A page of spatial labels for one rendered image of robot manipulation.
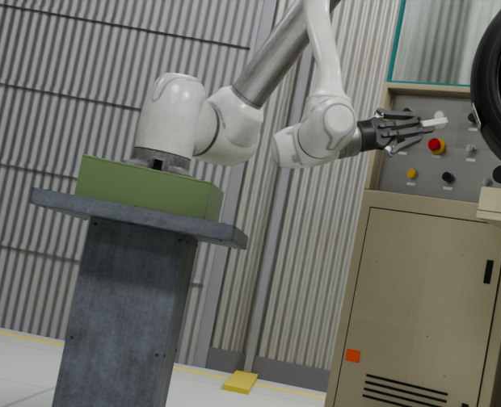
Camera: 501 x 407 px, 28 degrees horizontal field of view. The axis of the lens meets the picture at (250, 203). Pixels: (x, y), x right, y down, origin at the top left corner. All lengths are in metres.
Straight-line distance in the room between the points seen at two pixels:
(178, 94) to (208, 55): 3.06
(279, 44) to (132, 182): 0.57
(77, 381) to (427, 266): 1.23
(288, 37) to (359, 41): 3.02
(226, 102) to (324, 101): 0.55
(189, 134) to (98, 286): 0.46
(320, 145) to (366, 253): 1.14
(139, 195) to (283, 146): 0.38
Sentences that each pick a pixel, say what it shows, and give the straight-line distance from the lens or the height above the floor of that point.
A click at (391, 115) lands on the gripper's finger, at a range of 2.45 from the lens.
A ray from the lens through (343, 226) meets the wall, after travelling 5.50.
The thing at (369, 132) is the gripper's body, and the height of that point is 0.93.
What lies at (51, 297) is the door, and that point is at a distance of 5.63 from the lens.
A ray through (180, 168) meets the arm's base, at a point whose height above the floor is 0.78.
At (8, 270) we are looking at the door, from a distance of 5.69.
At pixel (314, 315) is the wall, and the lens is 5.49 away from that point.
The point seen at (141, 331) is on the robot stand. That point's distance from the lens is 2.49.
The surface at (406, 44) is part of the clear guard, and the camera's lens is 3.42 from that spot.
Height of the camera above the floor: 0.53
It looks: 4 degrees up
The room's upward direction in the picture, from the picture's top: 11 degrees clockwise
